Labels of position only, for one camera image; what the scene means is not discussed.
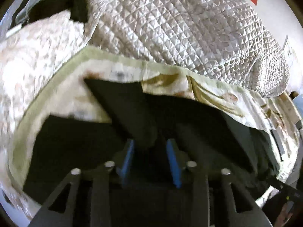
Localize dark clothes pile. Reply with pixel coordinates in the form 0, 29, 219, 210
11, 0, 88, 26

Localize black pants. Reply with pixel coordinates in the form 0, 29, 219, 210
22, 77, 281, 227

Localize grey quilted bedspread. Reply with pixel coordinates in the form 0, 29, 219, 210
85, 0, 289, 97

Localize white floral quilted comforter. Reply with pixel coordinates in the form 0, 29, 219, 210
1, 10, 90, 220

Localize floral fleece blanket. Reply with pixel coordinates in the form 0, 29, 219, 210
7, 46, 300, 194

